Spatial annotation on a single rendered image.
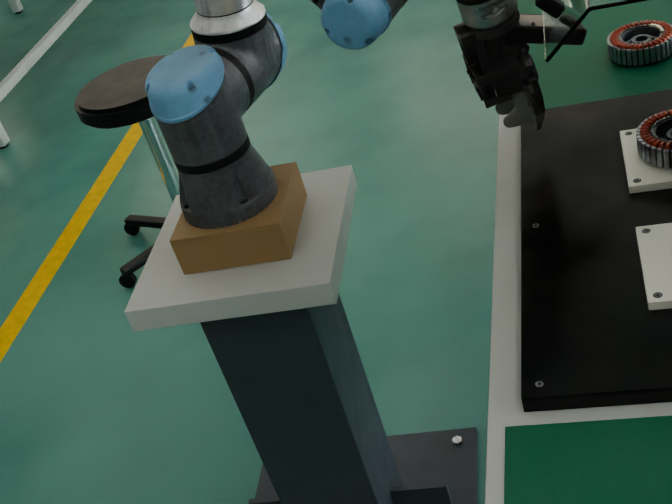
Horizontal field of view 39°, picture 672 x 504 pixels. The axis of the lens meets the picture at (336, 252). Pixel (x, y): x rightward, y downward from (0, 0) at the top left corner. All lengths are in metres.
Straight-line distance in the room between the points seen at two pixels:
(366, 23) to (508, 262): 0.37
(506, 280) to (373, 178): 1.81
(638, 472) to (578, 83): 0.84
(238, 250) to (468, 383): 0.93
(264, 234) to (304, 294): 0.11
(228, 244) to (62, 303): 1.65
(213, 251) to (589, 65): 0.74
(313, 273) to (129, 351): 1.38
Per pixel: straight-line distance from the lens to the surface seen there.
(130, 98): 2.68
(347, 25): 1.16
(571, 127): 1.51
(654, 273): 1.18
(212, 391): 2.43
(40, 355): 2.85
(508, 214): 1.37
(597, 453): 1.02
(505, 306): 1.21
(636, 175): 1.35
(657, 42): 1.69
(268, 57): 1.46
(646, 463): 1.01
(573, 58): 1.76
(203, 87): 1.33
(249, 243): 1.40
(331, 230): 1.44
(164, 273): 1.49
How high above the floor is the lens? 1.52
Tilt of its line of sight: 34 degrees down
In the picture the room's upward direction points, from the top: 18 degrees counter-clockwise
